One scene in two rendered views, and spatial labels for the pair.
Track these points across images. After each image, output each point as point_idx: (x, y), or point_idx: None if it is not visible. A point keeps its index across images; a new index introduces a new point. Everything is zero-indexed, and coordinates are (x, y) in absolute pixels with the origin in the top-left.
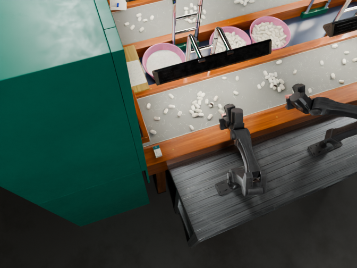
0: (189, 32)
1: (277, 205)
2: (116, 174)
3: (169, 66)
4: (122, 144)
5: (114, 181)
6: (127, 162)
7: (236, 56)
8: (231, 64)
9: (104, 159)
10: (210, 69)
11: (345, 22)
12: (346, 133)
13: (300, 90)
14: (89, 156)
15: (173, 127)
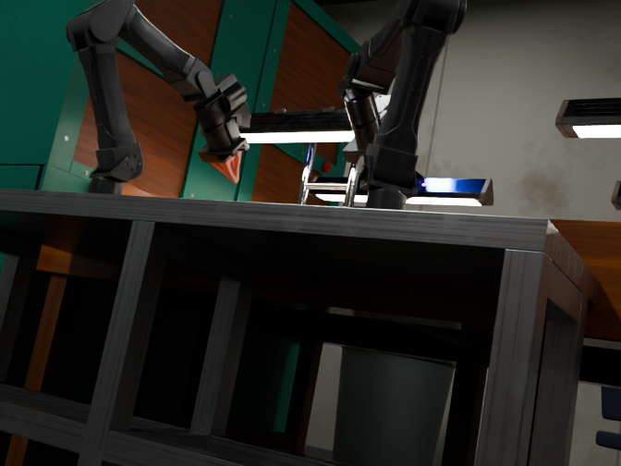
0: None
1: (89, 193)
2: (18, 136)
3: None
4: (66, 18)
5: (2, 171)
6: (45, 93)
7: (335, 116)
8: (320, 126)
9: (36, 52)
10: (282, 127)
11: (600, 100)
12: (393, 91)
13: (382, 99)
14: (32, 28)
15: None
